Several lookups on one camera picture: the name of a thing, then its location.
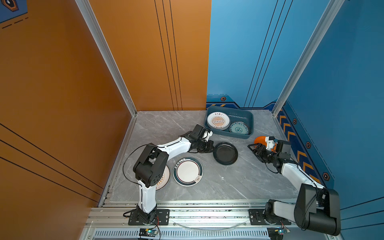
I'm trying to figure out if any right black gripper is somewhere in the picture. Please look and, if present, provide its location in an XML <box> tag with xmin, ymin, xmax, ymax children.
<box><xmin>247</xmin><ymin>143</ymin><xmax>279</xmax><ymax>164</ymax></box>

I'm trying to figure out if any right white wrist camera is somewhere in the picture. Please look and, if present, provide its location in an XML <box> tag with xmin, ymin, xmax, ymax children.
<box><xmin>265</xmin><ymin>137</ymin><xmax>276</xmax><ymax>152</ymax></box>

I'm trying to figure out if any black plate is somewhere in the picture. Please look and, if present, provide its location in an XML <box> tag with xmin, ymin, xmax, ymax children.
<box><xmin>213</xmin><ymin>142</ymin><xmax>239</xmax><ymax>166</ymax></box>

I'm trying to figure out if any green patterned small plate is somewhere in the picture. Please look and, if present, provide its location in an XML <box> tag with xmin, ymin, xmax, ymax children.
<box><xmin>229</xmin><ymin>121</ymin><xmax>250</xmax><ymax>135</ymax></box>

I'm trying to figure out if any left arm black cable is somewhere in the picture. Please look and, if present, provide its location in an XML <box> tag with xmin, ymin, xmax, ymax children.
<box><xmin>122</xmin><ymin>143</ymin><xmax>149</xmax><ymax>184</ymax></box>

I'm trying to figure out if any left aluminium corner post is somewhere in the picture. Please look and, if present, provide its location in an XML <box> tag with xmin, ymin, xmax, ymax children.
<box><xmin>75</xmin><ymin>0</ymin><xmax>138</xmax><ymax>117</ymax></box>

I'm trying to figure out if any right aluminium corner post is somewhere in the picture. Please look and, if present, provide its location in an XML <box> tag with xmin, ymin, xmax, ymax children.
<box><xmin>272</xmin><ymin>0</ymin><xmax>345</xmax><ymax>117</ymax></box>

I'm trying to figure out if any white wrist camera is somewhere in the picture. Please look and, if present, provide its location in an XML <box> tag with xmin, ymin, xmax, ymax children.
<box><xmin>265</xmin><ymin>137</ymin><xmax>276</xmax><ymax>152</ymax></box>
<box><xmin>202</xmin><ymin>130</ymin><xmax>213</xmax><ymax>141</ymax></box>

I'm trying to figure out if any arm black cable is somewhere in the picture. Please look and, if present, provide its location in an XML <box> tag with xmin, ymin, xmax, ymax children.
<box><xmin>265</xmin><ymin>161</ymin><xmax>325</xmax><ymax>232</ymax></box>
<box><xmin>122</xmin><ymin>143</ymin><xmax>149</xmax><ymax>184</ymax></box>

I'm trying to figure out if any right green circuit board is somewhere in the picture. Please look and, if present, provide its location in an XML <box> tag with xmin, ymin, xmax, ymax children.
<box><xmin>267</xmin><ymin>228</ymin><xmax>291</xmax><ymax>240</ymax></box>

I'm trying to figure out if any white plate dark green rim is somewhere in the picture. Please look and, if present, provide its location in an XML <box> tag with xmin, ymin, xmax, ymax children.
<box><xmin>173</xmin><ymin>157</ymin><xmax>204</xmax><ymax>187</ymax></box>

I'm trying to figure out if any aluminium corner post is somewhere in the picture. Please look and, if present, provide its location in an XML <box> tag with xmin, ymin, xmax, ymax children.
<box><xmin>272</xmin><ymin>0</ymin><xmax>345</xmax><ymax>117</ymax></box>
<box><xmin>75</xmin><ymin>0</ymin><xmax>138</xmax><ymax>117</ymax></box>

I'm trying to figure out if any aluminium frame rail front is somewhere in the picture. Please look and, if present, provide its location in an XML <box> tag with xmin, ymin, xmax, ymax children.
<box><xmin>80</xmin><ymin>200</ymin><xmax>343</xmax><ymax>240</ymax></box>

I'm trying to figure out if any white orange sunburst plate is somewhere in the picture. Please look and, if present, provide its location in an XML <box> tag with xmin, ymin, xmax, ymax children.
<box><xmin>206</xmin><ymin>112</ymin><xmax>231</xmax><ymax>130</ymax></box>
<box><xmin>156</xmin><ymin>165</ymin><xmax>171</xmax><ymax>191</ymax></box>

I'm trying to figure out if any green circuit board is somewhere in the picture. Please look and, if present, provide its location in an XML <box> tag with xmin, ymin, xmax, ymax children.
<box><xmin>138</xmin><ymin>228</ymin><xmax>161</xmax><ymax>240</ymax></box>
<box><xmin>267</xmin><ymin>228</ymin><xmax>291</xmax><ymax>240</ymax></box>

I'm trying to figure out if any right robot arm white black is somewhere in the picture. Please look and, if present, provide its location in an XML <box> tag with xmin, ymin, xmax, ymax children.
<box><xmin>248</xmin><ymin>137</ymin><xmax>341</xmax><ymax>236</ymax></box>

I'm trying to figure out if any teal plastic bin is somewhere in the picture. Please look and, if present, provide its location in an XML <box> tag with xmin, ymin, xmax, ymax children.
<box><xmin>204</xmin><ymin>106</ymin><xmax>254</xmax><ymax>139</ymax></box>

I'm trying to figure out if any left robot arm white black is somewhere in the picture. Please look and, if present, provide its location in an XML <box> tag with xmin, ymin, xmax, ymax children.
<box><xmin>133</xmin><ymin>125</ymin><xmax>214</xmax><ymax>224</ymax></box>

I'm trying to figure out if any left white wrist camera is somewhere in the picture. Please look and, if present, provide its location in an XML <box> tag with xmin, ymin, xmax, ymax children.
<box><xmin>202</xmin><ymin>130</ymin><xmax>213</xmax><ymax>141</ymax></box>

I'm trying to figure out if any left green circuit board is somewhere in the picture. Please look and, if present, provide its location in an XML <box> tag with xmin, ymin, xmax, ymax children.
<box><xmin>138</xmin><ymin>228</ymin><xmax>161</xmax><ymax>240</ymax></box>

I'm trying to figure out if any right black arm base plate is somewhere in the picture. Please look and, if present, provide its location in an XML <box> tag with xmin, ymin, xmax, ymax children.
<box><xmin>249</xmin><ymin>209</ymin><xmax>292</xmax><ymax>226</ymax></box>

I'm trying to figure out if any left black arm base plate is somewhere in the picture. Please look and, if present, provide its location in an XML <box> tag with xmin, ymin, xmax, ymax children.
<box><xmin>128</xmin><ymin>209</ymin><xmax>170</xmax><ymax>226</ymax></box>

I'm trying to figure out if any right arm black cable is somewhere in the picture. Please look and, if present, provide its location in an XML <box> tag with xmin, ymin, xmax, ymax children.
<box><xmin>265</xmin><ymin>161</ymin><xmax>325</xmax><ymax>232</ymax></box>

